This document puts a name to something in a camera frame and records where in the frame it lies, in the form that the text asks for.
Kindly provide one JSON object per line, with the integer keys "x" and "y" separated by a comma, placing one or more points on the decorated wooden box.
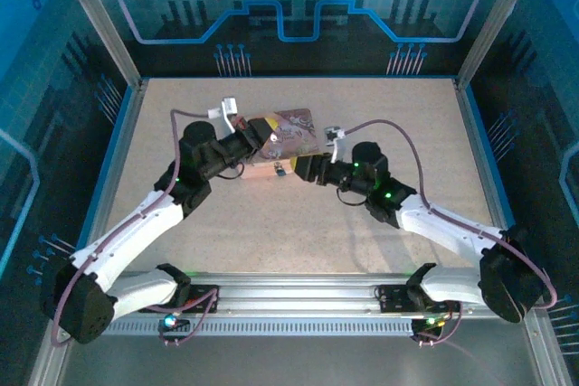
{"x": 294, "y": 133}

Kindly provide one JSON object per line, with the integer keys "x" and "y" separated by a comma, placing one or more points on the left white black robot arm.
{"x": 135, "y": 223}

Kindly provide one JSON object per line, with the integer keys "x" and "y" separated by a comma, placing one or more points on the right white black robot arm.
{"x": 452, "y": 228}

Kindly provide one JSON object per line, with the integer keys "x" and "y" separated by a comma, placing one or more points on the grey metal front panel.
{"x": 294, "y": 363}

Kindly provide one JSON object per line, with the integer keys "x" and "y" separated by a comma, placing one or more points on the left aluminium table rail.
{"x": 117, "y": 169}

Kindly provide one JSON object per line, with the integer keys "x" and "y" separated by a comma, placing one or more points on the aluminium table rail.
{"x": 117, "y": 169}
{"x": 484, "y": 169}

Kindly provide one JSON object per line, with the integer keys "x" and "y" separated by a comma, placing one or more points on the right aluminium table rail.
{"x": 484, "y": 169}

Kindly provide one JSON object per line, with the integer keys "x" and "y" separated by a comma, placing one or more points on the aluminium mounting rail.
{"x": 294, "y": 291}

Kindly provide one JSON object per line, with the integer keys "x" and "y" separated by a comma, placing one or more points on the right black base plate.
{"x": 393, "y": 298}

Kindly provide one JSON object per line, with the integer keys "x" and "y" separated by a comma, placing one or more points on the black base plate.
{"x": 201, "y": 298}
{"x": 393, "y": 298}

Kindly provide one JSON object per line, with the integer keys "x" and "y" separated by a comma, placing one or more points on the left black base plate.
{"x": 201, "y": 298}

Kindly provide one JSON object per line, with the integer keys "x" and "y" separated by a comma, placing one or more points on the left aluminium frame post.
{"x": 104, "y": 29}

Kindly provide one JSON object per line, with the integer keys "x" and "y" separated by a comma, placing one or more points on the aluminium frame post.
{"x": 104, "y": 29}
{"x": 493, "y": 29}

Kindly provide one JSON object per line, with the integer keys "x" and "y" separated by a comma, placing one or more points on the right aluminium frame post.
{"x": 493, "y": 29}

